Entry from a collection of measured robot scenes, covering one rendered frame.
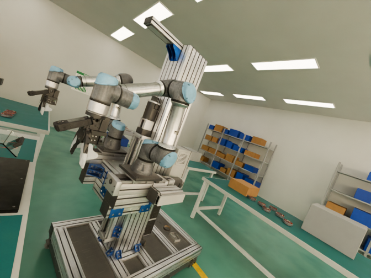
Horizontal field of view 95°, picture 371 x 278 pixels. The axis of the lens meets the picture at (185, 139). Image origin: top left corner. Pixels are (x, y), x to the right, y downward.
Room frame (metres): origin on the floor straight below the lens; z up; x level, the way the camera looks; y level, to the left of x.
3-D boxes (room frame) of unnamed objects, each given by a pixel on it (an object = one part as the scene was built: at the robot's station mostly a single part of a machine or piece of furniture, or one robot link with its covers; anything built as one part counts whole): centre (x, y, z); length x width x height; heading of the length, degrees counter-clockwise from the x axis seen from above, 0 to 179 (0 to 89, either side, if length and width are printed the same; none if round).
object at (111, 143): (1.47, 0.58, 1.09); 0.15 x 0.15 x 0.10
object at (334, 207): (4.37, -4.27, 0.87); 0.40 x 0.36 x 0.17; 131
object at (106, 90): (0.66, 0.36, 1.45); 0.09 x 0.08 x 0.11; 148
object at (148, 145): (1.15, 0.20, 1.20); 0.13 x 0.12 x 0.14; 58
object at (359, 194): (4.10, -4.49, 1.41); 0.42 x 0.28 x 0.26; 133
